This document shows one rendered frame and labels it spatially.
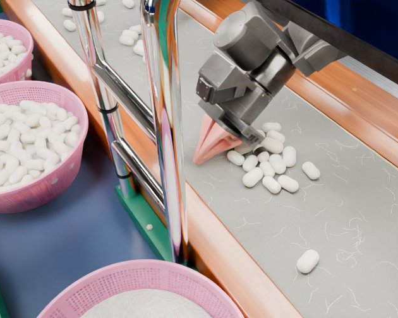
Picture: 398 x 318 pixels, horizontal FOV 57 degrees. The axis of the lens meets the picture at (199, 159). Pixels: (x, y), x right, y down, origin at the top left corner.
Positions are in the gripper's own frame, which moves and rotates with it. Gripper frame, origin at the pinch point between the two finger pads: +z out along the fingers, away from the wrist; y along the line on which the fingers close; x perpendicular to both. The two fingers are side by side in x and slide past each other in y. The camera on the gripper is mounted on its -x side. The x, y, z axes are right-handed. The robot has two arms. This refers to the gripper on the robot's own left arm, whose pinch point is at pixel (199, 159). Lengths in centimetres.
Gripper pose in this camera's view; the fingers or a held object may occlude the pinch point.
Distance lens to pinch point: 58.0
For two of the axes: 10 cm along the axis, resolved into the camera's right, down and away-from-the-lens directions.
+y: 5.8, 6.2, -5.3
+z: -6.2, 7.6, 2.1
